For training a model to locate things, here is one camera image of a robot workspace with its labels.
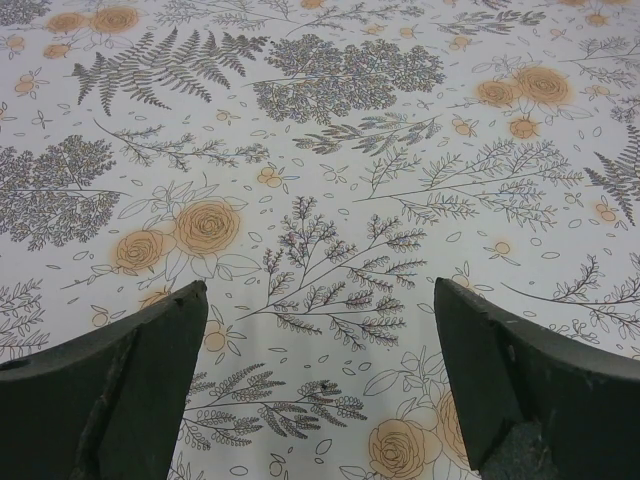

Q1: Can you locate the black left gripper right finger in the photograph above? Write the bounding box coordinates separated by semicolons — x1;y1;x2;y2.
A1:
434;278;639;479

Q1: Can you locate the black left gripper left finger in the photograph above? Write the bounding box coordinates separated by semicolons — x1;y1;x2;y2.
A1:
1;281;208;479

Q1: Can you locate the floral patterned tablecloth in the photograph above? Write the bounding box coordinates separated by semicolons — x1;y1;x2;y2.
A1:
1;1;639;479

